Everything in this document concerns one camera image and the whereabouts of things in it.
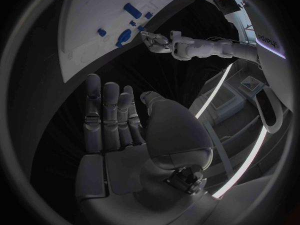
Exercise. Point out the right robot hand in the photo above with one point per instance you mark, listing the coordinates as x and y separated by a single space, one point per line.
131 163

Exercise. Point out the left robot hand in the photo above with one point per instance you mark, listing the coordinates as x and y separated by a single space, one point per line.
156 41

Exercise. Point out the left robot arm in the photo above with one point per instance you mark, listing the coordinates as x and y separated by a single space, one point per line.
211 47

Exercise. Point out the white task board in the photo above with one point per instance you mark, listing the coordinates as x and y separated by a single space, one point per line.
105 22

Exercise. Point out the blue plug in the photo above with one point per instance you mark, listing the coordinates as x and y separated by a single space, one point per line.
140 28

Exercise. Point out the small blue block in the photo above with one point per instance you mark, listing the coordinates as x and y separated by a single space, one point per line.
148 15

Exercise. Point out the small blue peg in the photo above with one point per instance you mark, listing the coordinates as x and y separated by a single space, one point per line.
133 23

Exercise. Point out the blue gear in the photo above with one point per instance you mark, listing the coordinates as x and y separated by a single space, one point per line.
124 37

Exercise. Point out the long blue cylinder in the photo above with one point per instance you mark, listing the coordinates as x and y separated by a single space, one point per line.
132 11

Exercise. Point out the short blue cylinder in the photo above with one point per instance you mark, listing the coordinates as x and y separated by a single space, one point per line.
102 32

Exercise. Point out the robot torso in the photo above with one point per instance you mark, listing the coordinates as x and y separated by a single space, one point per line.
272 60

